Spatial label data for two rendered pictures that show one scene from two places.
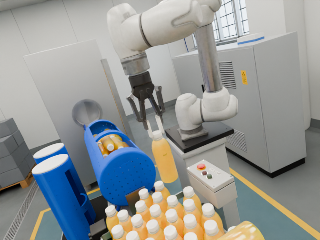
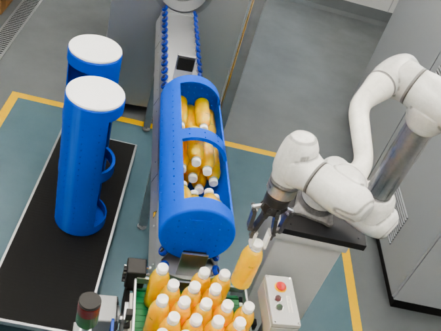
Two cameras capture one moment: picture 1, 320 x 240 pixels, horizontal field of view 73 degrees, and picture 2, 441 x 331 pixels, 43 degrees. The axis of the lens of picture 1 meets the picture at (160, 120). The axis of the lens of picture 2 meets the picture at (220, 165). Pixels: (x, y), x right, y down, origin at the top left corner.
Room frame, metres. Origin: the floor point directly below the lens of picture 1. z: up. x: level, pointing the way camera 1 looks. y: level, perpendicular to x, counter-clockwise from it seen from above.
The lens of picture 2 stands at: (-0.48, 0.14, 2.61)
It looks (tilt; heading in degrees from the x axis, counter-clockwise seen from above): 39 degrees down; 3
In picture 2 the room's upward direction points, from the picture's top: 18 degrees clockwise
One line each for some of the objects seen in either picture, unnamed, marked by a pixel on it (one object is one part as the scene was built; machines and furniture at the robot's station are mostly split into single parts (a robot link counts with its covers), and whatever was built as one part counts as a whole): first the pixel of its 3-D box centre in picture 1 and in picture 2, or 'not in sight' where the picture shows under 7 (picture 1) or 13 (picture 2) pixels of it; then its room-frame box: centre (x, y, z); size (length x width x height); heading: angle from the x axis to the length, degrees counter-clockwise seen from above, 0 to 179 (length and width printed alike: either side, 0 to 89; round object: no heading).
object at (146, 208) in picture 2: not in sight; (149, 191); (1.85, 0.62, 0.31); 0.06 x 0.06 x 0.63; 19
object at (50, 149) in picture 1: (48, 150); (95, 48); (1.98, 1.11, 1.03); 0.28 x 0.28 x 0.01
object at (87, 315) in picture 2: not in sight; (88, 306); (0.40, 0.42, 1.23); 0.06 x 0.06 x 0.04
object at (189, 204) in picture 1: (189, 205); (239, 323); (0.63, -0.01, 1.10); 0.04 x 0.04 x 0.02
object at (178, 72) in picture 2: not in sight; (184, 68); (2.14, 0.65, 1.00); 0.10 x 0.04 x 0.15; 109
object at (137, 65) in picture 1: (135, 65); (283, 185); (0.75, 0.03, 1.60); 0.09 x 0.09 x 0.06
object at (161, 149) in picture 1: (164, 157); (248, 264); (0.75, 0.03, 1.24); 0.07 x 0.07 x 0.19
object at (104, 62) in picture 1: (128, 131); (231, 85); (2.40, 0.40, 0.85); 0.06 x 0.06 x 1.70; 19
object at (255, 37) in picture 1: (250, 38); not in sight; (2.27, -1.13, 1.48); 0.24 x 0.12 x 0.08; 20
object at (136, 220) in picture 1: (136, 220); (184, 302); (0.63, 0.18, 1.10); 0.04 x 0.04 x 0.02
